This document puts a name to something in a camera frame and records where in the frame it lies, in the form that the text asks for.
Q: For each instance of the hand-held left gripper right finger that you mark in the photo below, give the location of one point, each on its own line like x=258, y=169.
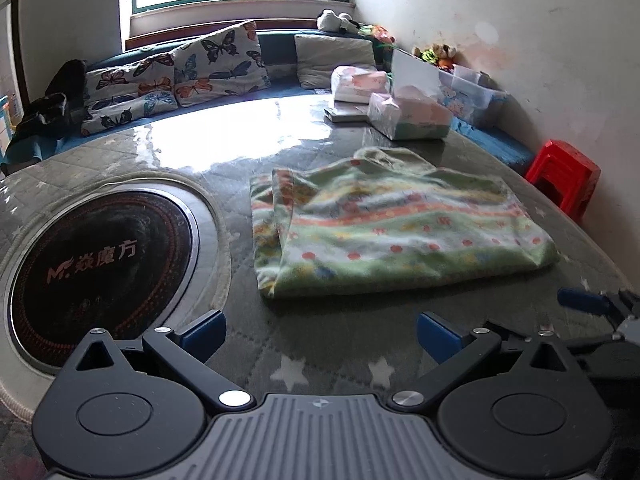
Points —
x=440, y=337

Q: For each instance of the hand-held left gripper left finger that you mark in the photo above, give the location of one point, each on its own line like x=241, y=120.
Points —
x=204, y=335

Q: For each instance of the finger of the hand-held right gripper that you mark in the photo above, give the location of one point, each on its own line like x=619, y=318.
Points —
x=582, y=300
x=625, y=345

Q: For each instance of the pastel patterned children's garment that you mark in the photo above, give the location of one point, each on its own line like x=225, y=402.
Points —
x=400, y=230

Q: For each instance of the round black induction cooktop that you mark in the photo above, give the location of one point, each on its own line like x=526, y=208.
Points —
x=100, y=270

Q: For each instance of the red plastic stool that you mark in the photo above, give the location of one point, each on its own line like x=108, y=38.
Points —
x=565, y=175

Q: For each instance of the blue cushioned bench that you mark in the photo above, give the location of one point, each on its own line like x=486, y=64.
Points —
x=495, y=140

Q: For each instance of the pink green tissue pack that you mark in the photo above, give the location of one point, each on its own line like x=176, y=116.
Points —
x=410, y=117

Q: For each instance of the clear plastic storage box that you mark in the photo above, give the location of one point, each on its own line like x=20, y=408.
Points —
x=470, y=97

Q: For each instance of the long butterfly print pillow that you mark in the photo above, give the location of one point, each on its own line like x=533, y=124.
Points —
x=125, y=115
x=130, y=77

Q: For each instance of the flat grey book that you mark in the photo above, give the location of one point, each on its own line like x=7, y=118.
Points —
x=345, y=112

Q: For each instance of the pink white tissue pack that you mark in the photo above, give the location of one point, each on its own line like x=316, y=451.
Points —
x=357, y=85

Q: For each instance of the white cardboard box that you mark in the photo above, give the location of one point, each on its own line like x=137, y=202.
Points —
x=415, y=72

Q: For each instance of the square butterfly print pillow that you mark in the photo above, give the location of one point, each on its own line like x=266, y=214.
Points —
x=220, y=65

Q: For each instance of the black bag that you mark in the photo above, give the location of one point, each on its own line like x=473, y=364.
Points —
x=50, y=100

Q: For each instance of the green brown plush toy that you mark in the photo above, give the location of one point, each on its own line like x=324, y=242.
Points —
x=435, y=55

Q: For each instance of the blue cabinet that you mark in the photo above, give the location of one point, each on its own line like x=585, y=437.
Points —
x=7, y=120

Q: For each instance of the plain grey pillow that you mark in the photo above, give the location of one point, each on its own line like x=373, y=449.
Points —
x=332, y=57

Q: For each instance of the orange green toy pile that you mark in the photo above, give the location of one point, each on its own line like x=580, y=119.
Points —
x=377, y=34

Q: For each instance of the white plush toy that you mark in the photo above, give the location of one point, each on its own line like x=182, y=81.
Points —
x=332, y=21

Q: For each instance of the brown wooden door frame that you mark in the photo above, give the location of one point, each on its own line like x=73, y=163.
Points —
x=20, y=35

